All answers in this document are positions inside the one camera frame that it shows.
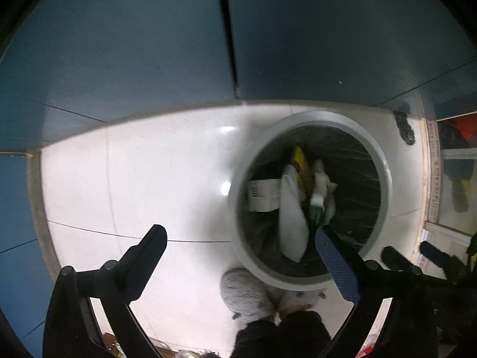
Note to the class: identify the yellow object behind glass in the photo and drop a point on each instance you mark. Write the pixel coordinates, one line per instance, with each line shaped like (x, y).
(461, 195)

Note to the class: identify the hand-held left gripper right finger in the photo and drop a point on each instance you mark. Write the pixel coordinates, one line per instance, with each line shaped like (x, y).
(337, 264)

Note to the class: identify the glass sliding door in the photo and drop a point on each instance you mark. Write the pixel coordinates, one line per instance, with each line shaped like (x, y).
(433, 179)

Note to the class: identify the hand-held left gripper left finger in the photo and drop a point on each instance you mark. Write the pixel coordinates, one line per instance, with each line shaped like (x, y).
(143, 264)

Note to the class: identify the blue base cabinet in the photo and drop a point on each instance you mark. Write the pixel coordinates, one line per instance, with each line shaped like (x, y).
(130, 44)

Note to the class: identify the white paper scrap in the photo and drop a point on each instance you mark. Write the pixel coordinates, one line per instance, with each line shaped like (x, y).
(321, 178)

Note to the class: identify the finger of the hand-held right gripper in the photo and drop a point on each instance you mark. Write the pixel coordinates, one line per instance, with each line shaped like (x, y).
(439, 255)
(395, 257)

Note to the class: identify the black mesh scrubber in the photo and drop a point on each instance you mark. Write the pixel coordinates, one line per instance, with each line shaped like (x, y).
(404, 128)

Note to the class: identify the red object behind glass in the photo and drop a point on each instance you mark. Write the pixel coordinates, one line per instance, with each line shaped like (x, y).
(467, 128)

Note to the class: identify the white round trash bin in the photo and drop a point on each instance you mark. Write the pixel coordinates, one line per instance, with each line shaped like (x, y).
(261, 134)

